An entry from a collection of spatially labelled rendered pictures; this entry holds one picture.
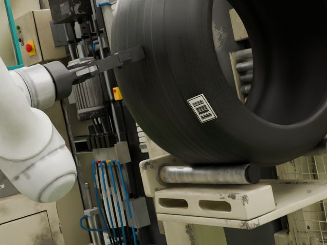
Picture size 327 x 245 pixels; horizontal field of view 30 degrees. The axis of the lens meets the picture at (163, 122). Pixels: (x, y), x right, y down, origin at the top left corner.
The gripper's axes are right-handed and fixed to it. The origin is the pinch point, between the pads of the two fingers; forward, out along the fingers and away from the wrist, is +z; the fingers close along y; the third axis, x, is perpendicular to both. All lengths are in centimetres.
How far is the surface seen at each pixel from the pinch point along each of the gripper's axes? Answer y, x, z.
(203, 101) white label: -12.0, 13.5, 6.0
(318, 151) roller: -6, 38, 41
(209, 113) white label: -11.6, 16.4, 6.8
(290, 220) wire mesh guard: 28, 66, 57
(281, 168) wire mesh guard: 28, 49, 60
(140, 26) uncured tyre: -0.2, -5.1, 5.2
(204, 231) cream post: 27, 54, 23
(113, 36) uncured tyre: 12.3, -5.4, 5.7
